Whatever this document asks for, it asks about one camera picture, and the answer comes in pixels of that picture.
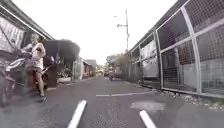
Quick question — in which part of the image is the motorcycle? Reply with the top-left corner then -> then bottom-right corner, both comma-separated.
0,49 -> 56,108

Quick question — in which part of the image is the building with dark awning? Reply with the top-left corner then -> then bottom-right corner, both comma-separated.
0,0 -> 56,68

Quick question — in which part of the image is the vehicle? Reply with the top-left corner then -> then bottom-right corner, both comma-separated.
108,70 -> 116,82

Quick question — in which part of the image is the metal mesh fence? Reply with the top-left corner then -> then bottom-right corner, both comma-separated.
126,0 -> 224,100

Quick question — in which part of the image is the gravel strip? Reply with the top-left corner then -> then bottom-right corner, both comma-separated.
124,80 -> 224,112

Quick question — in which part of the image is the robot's own part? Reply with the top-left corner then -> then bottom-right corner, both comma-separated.
67,99 -> 88,128
139,110 -> 157,128

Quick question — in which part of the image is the person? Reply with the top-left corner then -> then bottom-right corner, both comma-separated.
20,32 -> 48,102

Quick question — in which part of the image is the grey asphalt road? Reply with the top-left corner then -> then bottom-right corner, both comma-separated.
0,76 -> 224,128

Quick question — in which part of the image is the utility pole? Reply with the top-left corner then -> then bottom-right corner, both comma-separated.
116,8 -> 130,53

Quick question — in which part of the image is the row of houses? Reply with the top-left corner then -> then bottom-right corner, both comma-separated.
72,57 -> 98,81

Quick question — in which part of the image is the dark bush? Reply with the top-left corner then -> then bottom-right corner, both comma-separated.
43,39 -> 82,80

